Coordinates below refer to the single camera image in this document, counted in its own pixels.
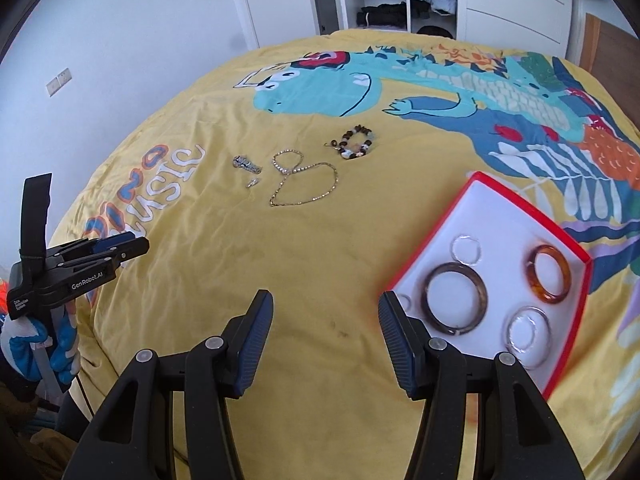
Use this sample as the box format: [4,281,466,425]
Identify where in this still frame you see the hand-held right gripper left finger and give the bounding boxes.
[62,289,275,480]

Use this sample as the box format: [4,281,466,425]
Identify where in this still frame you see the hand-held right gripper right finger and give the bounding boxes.
[378,290,586,480]

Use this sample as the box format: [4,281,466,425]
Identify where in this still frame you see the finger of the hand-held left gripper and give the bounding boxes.
[62,238,151,267]
[59,237,124,262]

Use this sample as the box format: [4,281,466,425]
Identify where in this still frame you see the dark brown bangle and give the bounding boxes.
[425,261,489,336]

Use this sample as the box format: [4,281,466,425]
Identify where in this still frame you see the silver chain bracelet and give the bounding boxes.
[451,234,483,266]

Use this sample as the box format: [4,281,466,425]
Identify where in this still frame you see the thin gold bangle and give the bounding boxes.
[504,306,552,371]

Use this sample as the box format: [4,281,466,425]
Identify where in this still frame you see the red cardboard box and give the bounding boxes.
[385,171,594,401]

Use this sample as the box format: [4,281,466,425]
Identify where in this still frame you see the amber resin bangle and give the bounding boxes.
[524,244,572,305]

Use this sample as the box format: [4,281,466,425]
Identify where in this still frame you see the person's left hand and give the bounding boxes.
[0,307,82,387]

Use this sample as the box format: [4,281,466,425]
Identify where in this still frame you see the white door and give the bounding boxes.
[234,0,321,52]

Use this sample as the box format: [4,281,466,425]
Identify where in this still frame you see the folded dark clothes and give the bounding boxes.
[357,3,408,28]

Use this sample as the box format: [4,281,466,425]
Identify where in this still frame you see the white wardrobe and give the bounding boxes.
[334,0,576,57]

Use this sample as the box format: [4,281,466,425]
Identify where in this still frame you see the wooden headboard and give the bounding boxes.
[581,12,640,92]

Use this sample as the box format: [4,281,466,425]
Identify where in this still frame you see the black cable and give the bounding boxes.
[74,379,96,418]

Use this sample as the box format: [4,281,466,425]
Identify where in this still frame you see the gold chain necklace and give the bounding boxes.
[269,161,340,208]

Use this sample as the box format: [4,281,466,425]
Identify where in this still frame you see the wall switch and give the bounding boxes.
[46,69,74,98]

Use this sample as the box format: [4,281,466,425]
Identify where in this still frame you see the pearl bracelet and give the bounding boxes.
[272,149,304,176]

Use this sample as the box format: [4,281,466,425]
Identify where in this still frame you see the brown beaded bracelet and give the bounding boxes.
[325,125,377,161]

